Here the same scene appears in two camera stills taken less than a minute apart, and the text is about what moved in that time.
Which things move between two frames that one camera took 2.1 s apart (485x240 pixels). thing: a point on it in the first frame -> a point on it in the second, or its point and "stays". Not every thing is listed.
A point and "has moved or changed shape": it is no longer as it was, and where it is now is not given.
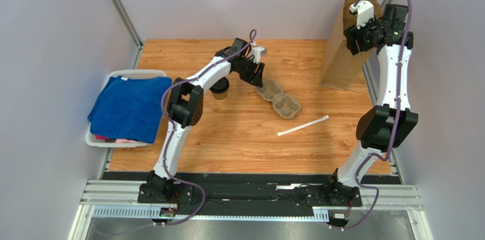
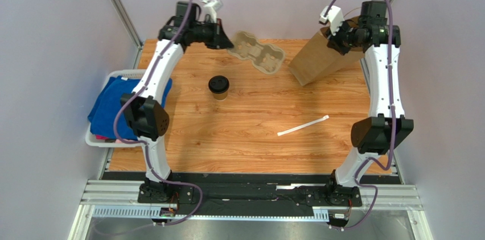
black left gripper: x=255 y=79 -> x=220 y=39
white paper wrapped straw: x=287 y=131 stays
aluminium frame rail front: x=375 y=197 stays
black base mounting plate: x=249 y=194 stays
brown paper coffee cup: x=221 y=96 stays
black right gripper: x=356 y=41 -> x=339 y=41
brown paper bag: x=339 y=67 has moved or changed shape
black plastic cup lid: x=221 y=86 stays
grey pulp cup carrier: x=287 y=106 -> x=266 y=57
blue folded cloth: x=130 y=108 stays
